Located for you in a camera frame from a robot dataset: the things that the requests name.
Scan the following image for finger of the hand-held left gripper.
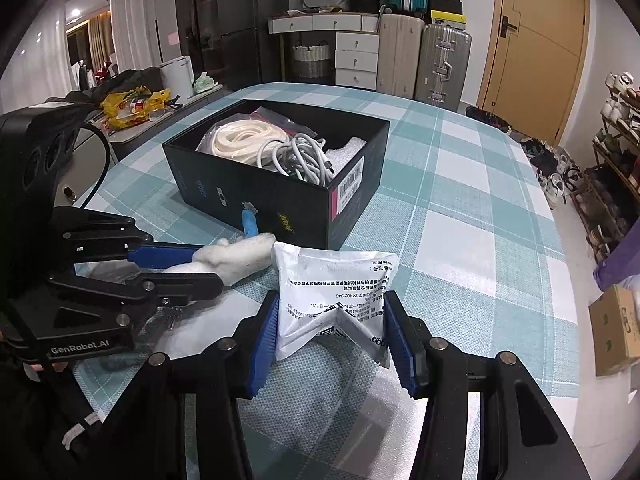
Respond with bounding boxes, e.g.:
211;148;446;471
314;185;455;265
50;207;201;268
47;271;225;329

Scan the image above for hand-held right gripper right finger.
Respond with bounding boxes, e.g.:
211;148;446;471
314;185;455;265
382;290;591;480

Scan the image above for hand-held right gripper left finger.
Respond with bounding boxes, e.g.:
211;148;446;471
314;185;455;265
92;290;281;480

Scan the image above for white cloth roll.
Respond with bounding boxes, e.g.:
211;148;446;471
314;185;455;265
162;201;278;291

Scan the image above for white printed packet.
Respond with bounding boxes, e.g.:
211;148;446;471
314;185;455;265
274;241;401;368

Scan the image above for black cardboard box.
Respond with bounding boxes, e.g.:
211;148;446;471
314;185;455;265
161;99;391;251

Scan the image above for white rope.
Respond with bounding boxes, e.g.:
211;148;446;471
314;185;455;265
196;109;301;167

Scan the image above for white cable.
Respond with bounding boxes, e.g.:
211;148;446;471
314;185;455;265
257;132;341;182

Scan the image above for person's left forearm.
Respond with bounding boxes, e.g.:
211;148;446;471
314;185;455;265
0;345;151;480

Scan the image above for yellow plastic bag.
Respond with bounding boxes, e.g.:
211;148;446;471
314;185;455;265
100;87;172;130

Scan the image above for black clothing pile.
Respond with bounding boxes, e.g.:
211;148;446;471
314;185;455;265
65;67;166;106

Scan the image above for checked tablecloth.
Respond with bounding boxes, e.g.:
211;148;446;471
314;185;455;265
75;82;568;480

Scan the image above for white appliance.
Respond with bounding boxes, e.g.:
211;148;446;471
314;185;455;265
160;57;195;101

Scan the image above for pale green object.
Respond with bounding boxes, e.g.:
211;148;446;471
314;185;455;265
192;72;223;95

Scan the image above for white curtain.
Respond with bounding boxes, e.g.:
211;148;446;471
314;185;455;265
110;0;176;73

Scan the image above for white bubble wrap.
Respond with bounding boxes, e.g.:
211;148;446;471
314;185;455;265
325;142;372;181

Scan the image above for shoes on floor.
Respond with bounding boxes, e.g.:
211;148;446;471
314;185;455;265
520;137;586;208

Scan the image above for purple bag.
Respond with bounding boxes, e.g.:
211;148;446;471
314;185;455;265
592;225;640;293

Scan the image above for woven basket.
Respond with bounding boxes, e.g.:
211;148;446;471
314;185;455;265
291;42;331;80

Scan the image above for grey fridge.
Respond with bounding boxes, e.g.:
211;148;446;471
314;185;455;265
215;0;290;92

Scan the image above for black basin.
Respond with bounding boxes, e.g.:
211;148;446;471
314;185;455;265
465;106;512;133

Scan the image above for wooden shoe rack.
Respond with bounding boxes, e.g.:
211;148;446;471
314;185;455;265
592;105;640;261

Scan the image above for white desk with drawers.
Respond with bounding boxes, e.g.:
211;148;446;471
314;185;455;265
267;12;381;92

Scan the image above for silver suitcase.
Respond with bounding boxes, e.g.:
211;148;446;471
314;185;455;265
414;22;472;111

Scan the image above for beige suitcase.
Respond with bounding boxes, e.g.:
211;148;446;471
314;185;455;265
376;7;426;100

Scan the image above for shoes on wooden rack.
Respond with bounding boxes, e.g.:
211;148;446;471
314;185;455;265
580;71;640;261

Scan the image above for wooden door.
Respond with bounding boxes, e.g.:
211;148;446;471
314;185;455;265
477;0;591;148

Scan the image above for black cable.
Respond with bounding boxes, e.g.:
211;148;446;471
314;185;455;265
75;122;118;211

